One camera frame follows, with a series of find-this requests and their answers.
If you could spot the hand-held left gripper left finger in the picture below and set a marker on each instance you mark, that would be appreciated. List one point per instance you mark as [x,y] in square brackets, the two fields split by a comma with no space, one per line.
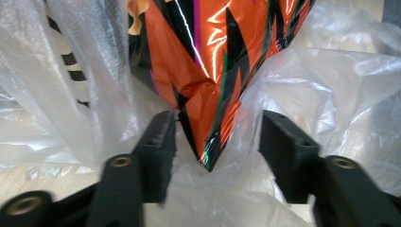
[157,157]

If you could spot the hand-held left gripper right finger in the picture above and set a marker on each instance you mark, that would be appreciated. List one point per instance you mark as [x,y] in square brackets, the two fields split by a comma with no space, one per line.
[287,157]

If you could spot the clear plastic bag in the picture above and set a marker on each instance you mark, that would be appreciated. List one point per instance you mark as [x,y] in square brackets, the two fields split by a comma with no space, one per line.
[331,104]

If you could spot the orange black snack packet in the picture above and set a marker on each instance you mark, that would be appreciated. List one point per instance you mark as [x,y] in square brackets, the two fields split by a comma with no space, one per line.
[201,63]

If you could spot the cream black striped packet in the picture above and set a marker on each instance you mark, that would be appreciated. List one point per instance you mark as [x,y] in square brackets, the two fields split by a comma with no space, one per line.
[71,63]

